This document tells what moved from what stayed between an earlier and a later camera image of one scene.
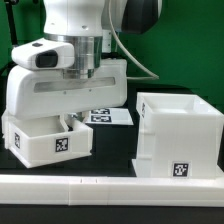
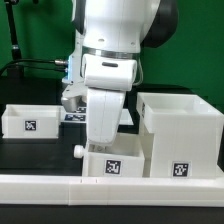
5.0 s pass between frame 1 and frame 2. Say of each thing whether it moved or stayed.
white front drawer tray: moved
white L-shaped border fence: stayed
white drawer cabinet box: stayed
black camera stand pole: stayed
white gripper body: moved
